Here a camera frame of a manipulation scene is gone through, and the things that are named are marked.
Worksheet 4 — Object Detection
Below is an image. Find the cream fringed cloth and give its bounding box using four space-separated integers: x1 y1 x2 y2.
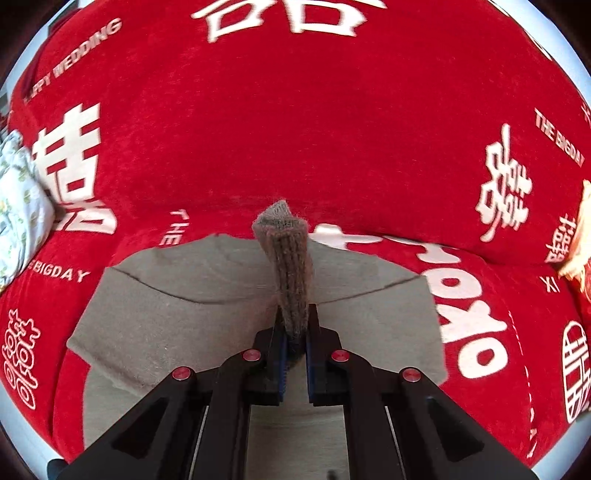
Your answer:
556 179 591 283

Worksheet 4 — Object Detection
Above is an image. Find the red printed sofa cover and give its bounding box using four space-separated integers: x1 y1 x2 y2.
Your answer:
0 0 591 480

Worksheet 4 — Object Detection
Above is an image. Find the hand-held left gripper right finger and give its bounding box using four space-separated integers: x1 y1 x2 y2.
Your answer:
305 304 540 480

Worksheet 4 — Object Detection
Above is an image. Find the white floral cloth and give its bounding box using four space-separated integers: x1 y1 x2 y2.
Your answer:
0 129 57 294

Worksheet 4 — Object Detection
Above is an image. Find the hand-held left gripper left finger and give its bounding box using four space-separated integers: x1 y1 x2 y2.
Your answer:
58 308 288 480

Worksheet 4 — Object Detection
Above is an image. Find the grey knit sweater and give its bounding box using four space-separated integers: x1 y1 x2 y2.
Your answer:
66 199 447 480

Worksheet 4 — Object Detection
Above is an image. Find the red cushion with gold print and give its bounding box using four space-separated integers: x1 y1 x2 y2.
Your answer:
569 259 591 302

